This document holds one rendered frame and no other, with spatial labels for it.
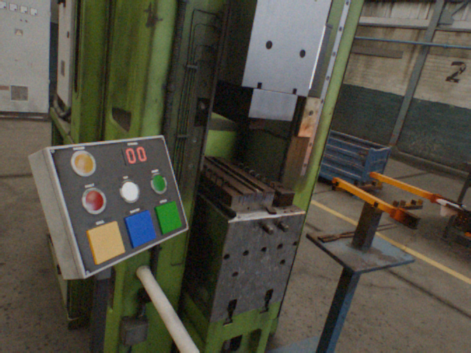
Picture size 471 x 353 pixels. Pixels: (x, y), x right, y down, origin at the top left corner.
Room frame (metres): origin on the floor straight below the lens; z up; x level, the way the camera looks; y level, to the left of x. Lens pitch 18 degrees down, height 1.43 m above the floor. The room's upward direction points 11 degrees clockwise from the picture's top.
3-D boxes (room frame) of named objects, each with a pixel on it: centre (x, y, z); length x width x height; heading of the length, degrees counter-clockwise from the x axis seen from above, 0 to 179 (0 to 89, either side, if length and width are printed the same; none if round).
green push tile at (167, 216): (0.84, 0.17, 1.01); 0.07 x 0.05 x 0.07; 152
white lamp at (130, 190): (0.77, 0.26, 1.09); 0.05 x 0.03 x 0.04; 127
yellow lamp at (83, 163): (0.70, 0.34, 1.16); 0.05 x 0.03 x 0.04; 127
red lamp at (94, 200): (0.68, 0.30, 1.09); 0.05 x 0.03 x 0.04; 127
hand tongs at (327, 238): (1.56, -0.64, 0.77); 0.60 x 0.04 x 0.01; 128
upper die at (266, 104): (1.38, 0.06, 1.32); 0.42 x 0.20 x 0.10; 37
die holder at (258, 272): (1.42, 0.02, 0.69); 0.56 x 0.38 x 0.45; 37
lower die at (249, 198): (1.38, 0.06, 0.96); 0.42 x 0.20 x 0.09; 37
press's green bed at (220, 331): (1.42, 0.02, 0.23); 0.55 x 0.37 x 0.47; 37
